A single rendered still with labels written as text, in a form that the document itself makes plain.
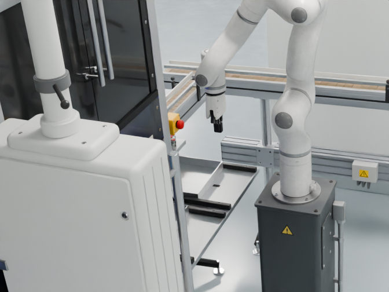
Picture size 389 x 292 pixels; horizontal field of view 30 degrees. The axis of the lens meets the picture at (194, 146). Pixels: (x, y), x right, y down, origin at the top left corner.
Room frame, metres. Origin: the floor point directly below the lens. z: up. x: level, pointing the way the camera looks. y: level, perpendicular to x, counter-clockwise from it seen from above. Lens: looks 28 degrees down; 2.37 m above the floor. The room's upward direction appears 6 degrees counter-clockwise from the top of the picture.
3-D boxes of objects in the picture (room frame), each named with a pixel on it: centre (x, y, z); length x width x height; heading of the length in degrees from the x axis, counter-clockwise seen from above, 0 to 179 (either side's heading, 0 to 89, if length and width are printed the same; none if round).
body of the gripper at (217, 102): (2.52, -0.10, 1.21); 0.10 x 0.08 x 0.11; 153
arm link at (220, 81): (2.51, -0.10, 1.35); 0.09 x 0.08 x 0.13; 153
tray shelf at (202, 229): (2.36, 0.12, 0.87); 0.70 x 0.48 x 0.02; 153
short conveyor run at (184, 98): (3.14, 0.09, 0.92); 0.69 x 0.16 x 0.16; 153
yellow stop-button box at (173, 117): (2.82, 0.10, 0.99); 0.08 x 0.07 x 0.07; 63
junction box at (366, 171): (3.07, -0.83, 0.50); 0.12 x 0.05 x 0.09; 63
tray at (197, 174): (2.54, 0.10, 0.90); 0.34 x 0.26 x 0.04; 64
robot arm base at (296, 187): (2.38, -0.37, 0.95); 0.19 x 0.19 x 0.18
